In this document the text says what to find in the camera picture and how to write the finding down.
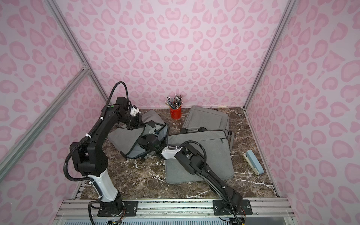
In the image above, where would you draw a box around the grey laptop sleeve top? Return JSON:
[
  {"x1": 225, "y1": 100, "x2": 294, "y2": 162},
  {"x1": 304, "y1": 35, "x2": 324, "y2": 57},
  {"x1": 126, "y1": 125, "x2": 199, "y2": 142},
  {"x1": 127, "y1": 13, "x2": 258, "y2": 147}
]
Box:
[{"x1": 108, "y1": 110, "x2": 169, "y2": 159}]

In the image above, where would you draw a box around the grey laptop bag with strap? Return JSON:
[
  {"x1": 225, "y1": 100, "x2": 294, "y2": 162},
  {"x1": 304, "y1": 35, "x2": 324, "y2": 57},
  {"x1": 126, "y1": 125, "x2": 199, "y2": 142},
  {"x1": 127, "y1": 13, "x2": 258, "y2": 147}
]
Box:
[{"x1": 165, "y1": 130, "x2": 235, "y2": 185}]

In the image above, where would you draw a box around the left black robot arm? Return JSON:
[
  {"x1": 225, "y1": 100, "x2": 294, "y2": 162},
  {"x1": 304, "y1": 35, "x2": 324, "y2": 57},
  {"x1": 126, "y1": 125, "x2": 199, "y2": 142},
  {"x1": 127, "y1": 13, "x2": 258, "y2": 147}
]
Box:
[{"x1": 63, "y1": 96, "x2": 145, "y2": 216}]

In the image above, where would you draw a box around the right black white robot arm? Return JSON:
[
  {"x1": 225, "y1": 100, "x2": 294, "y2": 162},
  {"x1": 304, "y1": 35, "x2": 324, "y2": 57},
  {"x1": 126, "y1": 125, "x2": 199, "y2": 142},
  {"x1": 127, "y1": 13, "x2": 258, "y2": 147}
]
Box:
[{"x1": 138, "y1": 131, "x2": 245, "y2": 216}]

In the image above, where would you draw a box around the red pencil cup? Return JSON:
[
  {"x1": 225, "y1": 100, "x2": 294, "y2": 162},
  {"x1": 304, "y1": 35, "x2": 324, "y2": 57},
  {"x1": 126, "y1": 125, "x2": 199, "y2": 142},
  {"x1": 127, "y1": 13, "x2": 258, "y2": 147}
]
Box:
[{"x1": 170, "y1": 107, "x2": 182, "y2": 120}]

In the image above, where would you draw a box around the bundle of pencils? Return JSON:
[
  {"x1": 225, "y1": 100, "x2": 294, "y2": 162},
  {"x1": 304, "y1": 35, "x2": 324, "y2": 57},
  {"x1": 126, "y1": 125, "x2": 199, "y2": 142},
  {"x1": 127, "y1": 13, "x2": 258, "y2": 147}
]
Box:
[{"x1": 165, "y1": 94, "x2": 183, "y2": 110}]

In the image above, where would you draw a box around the grey backpack at back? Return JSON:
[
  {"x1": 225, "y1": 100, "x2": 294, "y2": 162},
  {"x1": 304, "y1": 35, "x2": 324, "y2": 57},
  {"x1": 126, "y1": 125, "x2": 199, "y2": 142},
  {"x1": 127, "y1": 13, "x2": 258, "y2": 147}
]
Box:
[{"x1": 180, "y1": 106, "x2": 234, "y2": 149}]

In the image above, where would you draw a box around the blue green stapler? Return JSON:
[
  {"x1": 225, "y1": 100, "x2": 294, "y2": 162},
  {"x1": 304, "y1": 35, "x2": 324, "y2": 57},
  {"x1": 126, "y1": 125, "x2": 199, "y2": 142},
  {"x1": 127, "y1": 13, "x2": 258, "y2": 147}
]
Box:
[{"x1": 243, "y1": 150, "x2": 264, "y2": 175}]

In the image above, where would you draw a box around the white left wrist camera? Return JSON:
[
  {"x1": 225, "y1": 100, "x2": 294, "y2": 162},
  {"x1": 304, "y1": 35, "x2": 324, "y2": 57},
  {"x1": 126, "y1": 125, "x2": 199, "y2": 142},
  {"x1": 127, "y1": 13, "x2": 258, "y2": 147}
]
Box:
[{"x1": 130, "y1": 106, "x2": 140, "y2": 117}]

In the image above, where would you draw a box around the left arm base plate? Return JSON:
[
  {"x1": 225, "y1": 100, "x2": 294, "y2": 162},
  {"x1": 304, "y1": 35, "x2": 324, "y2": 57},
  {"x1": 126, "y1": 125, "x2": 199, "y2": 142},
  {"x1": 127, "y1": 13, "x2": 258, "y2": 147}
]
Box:
[{"x1": 97, "y1": 201, "x2": 138, "y2": 217}]

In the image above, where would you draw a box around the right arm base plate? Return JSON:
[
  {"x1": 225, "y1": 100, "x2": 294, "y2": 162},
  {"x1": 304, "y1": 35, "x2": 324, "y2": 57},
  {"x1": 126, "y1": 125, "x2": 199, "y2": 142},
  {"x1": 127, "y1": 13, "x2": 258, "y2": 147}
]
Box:
[{"x1": 212, "y1": 199, "x2": 253, "y2": 216}]

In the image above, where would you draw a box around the aluminium front rail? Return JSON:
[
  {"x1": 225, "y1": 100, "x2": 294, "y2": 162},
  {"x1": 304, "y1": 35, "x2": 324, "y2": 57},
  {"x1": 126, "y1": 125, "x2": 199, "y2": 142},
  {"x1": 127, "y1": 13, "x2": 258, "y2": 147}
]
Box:
[{"x1": 52, "y1": 198, "x2": 298, "y2": 225}]

